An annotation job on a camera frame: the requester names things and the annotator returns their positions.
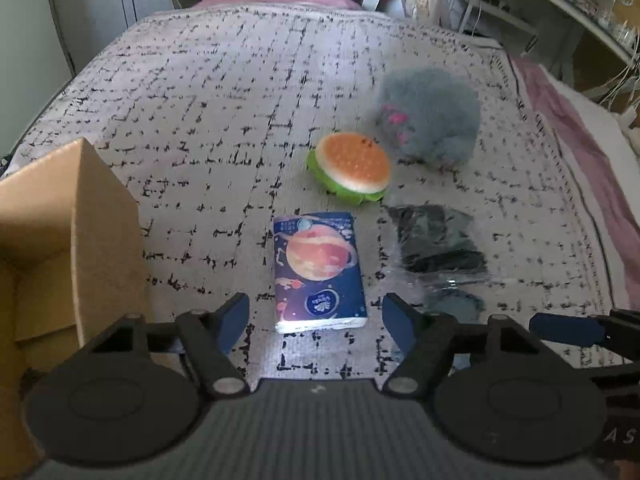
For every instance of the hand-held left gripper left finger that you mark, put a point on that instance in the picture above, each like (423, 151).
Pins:
(235, 317)

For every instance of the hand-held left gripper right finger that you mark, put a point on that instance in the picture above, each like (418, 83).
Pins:
(400, 317)

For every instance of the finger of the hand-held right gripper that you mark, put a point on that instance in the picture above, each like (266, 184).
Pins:
(565, 329)

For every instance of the black cloth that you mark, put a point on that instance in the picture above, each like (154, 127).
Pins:
(435, 240)

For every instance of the planet print tissue pack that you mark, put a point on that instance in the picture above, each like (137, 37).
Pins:
(315, 260)

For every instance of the burger squishy toy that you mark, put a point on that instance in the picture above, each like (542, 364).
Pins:
(352, 160)

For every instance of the brown cardboard box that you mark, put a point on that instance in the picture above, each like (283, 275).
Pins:
(100, 220)

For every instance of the grey fluffy plush toy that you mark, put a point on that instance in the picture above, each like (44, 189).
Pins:
(435, 115)

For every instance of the white desk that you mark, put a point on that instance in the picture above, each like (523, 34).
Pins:
(560, 5)

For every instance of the grey wardrobe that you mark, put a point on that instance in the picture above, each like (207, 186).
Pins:
(100, 5)

